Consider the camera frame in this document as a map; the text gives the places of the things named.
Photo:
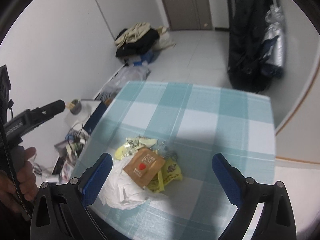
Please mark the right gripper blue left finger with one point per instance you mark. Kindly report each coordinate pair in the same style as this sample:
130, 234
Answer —
93, 179

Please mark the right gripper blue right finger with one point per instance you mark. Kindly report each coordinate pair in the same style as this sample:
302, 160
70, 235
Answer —
230, 178

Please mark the white tissue paper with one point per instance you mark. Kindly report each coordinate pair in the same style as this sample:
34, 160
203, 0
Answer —
119, 191

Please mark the brown heart snack packet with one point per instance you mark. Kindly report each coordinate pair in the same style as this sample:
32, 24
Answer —
144, 165

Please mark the yellow plastic wrapper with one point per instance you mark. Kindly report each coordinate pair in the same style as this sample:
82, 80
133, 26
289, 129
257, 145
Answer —
168, 173

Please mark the person's left hand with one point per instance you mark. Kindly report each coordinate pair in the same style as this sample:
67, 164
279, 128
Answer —
27, 182

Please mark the pale yellow crumpled wrapper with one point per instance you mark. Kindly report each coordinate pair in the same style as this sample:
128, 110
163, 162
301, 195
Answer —
132, 145

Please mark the grey cup with sticks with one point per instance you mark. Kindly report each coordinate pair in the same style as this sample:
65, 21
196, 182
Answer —
74, 106

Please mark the dark blue flat box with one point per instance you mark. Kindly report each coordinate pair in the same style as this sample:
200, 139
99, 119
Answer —
98, 108

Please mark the teal checkered tablecloth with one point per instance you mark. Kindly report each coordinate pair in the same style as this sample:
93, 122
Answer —
196, 122

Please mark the grey plastic courier bag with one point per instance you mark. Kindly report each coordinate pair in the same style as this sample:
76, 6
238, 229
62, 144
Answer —
125, 75

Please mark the black hanging jacket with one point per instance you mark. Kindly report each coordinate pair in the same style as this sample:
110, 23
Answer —
245, 45

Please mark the white cloth bag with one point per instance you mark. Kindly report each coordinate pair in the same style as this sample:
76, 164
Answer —
165, 41

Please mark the pile of clothes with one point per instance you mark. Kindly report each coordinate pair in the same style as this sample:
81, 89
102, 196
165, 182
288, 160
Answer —
137, 40

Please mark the silver folded umbrella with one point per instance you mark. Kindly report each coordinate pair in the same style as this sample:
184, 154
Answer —
274, 44

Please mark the brown door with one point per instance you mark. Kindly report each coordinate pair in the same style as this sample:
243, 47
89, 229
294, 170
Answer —
188, 14

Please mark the tangled cables clutter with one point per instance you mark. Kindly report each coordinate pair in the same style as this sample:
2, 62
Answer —
74, 142

